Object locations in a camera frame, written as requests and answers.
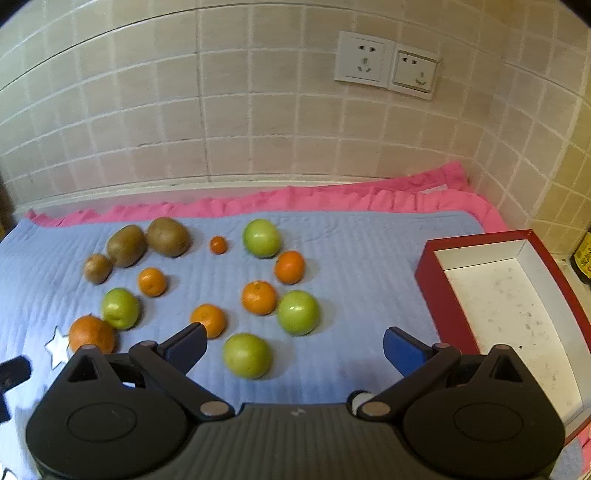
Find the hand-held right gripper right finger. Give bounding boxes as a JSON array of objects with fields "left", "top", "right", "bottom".
[{"left": 356, "top": 326, "right": 532, "bottom": 422}]

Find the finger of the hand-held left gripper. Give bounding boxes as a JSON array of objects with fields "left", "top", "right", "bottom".
[{"left": 0, "top": 356, "right": 32, "bottom": 423}]

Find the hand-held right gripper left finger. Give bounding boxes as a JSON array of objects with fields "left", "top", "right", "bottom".
[{"left": 59, "top": 323, "right": 234, "bottom": 422}]

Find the orange mandarin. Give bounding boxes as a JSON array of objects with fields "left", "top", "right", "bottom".
[
  {"left": 242, "top": 280, "right": 278, "bottom": 316},
  {"left": 191, "top": 304, "right": 228, "bottom": 339},
  {"left": 274, "top": 250, "right": 306, "bottom": 285},
  {"left": 138, "top": 268, "right": 167, "bottom": 297}
]

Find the green apple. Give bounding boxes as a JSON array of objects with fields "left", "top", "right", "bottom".
[
  {"left": 277, "top": 290, "right": 321, "bottom": 336},
  {"left": 223, "top": 333, "right": 273, "bottom": 380},
  {"left": 101, "top": 288, "right": 140, "bottom": 330},
  {"left": 243, "top": 218, "right": 282, "bottom": 258}
]

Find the large orange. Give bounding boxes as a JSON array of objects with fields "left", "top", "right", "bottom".
[{"left": 69, "top": 315, "right": 116, "bottom": 355}]

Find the large brown potato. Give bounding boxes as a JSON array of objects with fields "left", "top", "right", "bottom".
[{"left": 146, "top": 217, "right": 191, "bottom": 258}]

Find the red box with white inside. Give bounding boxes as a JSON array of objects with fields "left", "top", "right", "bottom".
[{"left": 414, "top": 229, "right": 591, "bottom": 446}]

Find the medium brown kiwi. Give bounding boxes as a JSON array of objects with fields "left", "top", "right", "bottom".
[{"left": 107, "top": 224, "right": 147, "bottom": 268}]

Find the small brown kiwi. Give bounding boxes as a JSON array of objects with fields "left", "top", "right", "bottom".
[{"left": 83, "top": 254, "right": 114, "bottom": 284}]

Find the blue mat with pink frill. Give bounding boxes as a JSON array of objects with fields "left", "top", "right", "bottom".
[{"left": 0, "top": 161, "right": 591, "bottom": 480}]

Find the brown wooden panel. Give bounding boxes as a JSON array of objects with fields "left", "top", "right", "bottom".
[{"left": 0, "top": 178, "right": 12, "bottom": 241}]

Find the dark glass bottle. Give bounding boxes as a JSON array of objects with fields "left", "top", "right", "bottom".
[{"left": 570, "top": 231, "right": 591, "bottom": 289}]

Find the white wall socket silver frame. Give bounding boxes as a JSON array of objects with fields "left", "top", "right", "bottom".
[{"left": 387, "top": 50, "right": 440, "bottom": 100}]

